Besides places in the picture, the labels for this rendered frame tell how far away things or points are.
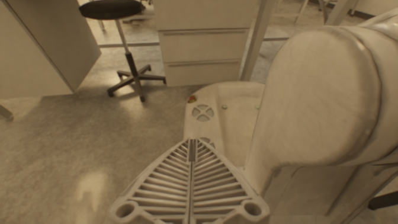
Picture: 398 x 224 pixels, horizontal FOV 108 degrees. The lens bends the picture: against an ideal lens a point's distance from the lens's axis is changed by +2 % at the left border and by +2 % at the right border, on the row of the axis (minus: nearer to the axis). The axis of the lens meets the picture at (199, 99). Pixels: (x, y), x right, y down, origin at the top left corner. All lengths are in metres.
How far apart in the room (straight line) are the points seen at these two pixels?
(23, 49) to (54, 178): 0.66
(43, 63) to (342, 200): 1.27
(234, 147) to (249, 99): 0.29
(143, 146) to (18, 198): 0.59
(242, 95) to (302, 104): 0.62
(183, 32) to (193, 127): 0.50
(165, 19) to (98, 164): 0.85
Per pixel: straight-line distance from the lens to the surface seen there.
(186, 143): 0.17
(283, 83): 0.22
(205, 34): 0.86
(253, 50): 0.99
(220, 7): 0.84
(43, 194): 1.11
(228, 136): 0.63
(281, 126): 0.22
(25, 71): 1.23
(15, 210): 1.16
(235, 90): 0.78
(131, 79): 1.34
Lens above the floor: 0.82
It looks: 44 degrees down
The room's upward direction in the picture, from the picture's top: 2 degrees clockwise
